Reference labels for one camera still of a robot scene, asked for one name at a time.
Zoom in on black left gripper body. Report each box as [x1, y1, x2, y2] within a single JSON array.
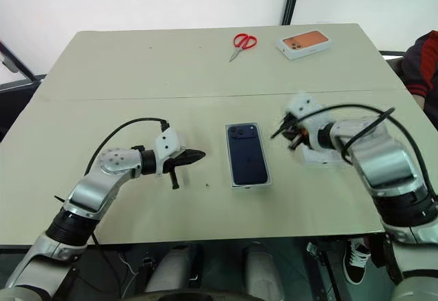
[[163, 151, 189, 176]]

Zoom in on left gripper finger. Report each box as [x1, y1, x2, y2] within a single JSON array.
[[182, 148, 207, 166], [168, 170, 181, 192]]

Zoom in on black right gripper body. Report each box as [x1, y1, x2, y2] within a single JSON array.
[[283, 112, 311, 145]]

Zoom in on white box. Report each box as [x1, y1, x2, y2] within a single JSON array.
[[296, 143, 352, 169]]

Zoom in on dark blue smartphone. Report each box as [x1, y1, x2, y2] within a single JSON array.
[[225, 122, 270, 185]]

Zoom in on white box base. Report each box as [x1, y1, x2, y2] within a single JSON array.
[[224, 121, 274, 192]]

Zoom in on grey rounded robot leg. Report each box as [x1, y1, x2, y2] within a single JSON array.
[[243, 242, 285, 301], [146, 244, 203, 295]]

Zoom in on black bar beside person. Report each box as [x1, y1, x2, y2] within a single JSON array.
[[378, 49, 407, 59]]

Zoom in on black and white sneaker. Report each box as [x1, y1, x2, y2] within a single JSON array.
[[342, 239, 372, 285]]

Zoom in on person in red dark sweater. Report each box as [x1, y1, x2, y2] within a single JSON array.
[[400, 30, 438, 110]]

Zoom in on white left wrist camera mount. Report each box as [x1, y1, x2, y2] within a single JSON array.
[[153, 128, 188, 179]]

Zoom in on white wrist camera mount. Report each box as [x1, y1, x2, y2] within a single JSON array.
[[153, 128, 188, 179], [285, 92, 329, 148]]

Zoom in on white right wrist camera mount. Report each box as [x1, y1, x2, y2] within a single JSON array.
[[285, 92, 329, 148]]

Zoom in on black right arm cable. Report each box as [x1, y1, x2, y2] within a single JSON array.
[[296, 104, 438, 206]]

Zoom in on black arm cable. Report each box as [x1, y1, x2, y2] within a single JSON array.
[[83, 117, 171, 179], [296, 104, 438, 206]]

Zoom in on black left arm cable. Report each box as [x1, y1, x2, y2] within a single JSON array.
[[83, 117, 171, 179]]

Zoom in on red handled scissors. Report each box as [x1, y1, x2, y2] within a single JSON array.
[[228, 33, 258, 63]]

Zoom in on black chair frame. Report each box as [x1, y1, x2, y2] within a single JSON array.
[[0, 73, 47, 141]]

